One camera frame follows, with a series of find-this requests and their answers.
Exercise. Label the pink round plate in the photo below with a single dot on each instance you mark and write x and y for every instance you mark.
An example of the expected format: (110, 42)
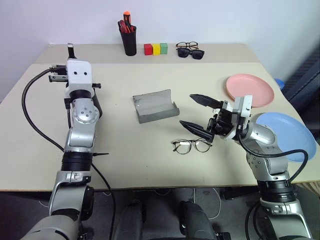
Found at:
(250, 85)

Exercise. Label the blue round container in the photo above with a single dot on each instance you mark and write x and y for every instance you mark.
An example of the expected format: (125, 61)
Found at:
(279, 83)

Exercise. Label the dark ribbed panel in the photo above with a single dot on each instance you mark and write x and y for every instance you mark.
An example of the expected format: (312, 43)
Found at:
(303, 82)

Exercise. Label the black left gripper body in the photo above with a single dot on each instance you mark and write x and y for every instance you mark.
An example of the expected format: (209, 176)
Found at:
(58, 78)

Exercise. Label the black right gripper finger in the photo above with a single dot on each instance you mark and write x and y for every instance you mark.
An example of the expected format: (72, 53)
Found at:
(197, 130)
(203, 100)

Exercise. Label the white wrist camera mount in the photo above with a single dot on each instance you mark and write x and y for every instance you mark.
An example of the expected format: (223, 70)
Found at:
(241, 105)
(78, 68)

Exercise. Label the green wooden block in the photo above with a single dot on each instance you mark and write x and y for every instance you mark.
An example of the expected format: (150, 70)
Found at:
(163, 48)

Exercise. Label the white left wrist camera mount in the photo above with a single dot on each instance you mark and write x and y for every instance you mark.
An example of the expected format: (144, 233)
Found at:
(78, 68)

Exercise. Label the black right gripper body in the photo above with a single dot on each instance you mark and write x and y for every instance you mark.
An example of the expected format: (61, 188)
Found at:
(222, 122)

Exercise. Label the red wooden block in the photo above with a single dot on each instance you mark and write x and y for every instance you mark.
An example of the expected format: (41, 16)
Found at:
(148, 49)

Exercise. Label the blue round plate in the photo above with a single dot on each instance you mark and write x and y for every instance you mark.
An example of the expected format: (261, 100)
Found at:
(295, 135)

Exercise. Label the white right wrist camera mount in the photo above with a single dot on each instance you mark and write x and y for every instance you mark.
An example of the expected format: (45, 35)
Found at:
(241, 105)

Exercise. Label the black sunglasses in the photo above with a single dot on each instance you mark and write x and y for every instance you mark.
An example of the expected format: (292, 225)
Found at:
(183, 53)

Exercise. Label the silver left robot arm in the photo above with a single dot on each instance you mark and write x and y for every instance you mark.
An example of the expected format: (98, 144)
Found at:
(80, 135)

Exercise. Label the yellow wooden block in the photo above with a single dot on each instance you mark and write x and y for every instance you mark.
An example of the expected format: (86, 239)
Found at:
(156, 49)

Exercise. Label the thin black round-frame glasses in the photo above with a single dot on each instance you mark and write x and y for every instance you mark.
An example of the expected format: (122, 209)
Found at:
(185, 143)

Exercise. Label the tall black tool holder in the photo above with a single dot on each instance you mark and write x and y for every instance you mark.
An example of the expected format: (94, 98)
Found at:
(128, 42)

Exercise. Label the brown-frame clear glasses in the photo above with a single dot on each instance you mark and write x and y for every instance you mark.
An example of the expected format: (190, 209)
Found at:
(188, 44)

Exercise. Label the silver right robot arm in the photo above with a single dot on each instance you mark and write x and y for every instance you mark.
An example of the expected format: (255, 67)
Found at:
(265, 160)

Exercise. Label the dark grey rounded shape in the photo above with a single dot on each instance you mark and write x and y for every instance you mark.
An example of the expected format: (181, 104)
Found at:
(131, 220)
(195, 220)

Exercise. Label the grey glasses case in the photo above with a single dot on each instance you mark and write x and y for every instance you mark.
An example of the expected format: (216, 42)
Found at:
(155, 105)

